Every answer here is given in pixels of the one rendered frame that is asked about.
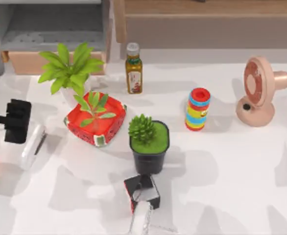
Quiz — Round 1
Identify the leafy plant in white pot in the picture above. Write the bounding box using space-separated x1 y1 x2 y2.
37 42 105 108

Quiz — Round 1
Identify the pale wooden drawer front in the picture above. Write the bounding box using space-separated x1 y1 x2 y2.
8 49 107 75

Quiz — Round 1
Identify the olive oil bottle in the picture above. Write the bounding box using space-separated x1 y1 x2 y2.
125 43 144 94

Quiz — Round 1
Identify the stack of coloured rings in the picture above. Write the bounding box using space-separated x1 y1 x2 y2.
184 87 212 132

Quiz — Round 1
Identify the pink table fan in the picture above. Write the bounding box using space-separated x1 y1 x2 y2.
236 56 287 128

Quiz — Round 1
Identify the green succulent in black pot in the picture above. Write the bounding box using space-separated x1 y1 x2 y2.
128 114 170 175

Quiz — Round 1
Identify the plant in red square pot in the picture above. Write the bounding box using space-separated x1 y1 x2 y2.
64 90 128 147

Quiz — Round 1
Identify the wooden cupboard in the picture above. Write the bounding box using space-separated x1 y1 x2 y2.
113 0 287 60

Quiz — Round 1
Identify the pale grey rounded box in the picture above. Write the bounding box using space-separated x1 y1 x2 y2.
20 124 47 171
127 200 154 235

